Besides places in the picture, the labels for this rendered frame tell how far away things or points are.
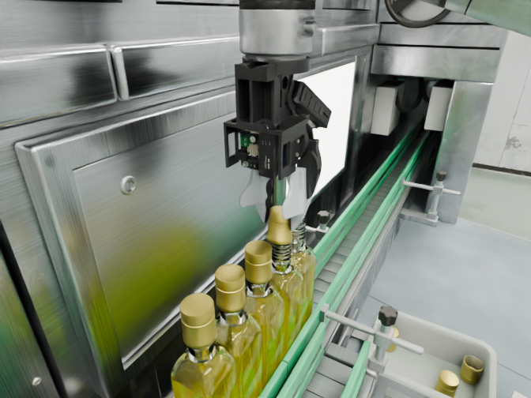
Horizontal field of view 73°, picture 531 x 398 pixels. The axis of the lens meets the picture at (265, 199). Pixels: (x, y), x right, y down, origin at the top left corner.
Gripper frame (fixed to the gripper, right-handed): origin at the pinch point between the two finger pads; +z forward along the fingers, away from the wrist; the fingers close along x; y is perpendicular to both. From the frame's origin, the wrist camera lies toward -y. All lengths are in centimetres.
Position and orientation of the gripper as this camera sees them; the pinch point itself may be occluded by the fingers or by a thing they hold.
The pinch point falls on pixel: (281, 215)
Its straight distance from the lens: 48.6
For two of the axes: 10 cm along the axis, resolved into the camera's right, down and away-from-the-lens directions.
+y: -5.0, 3.9, -7.7
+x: 8.6, 2.3, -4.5
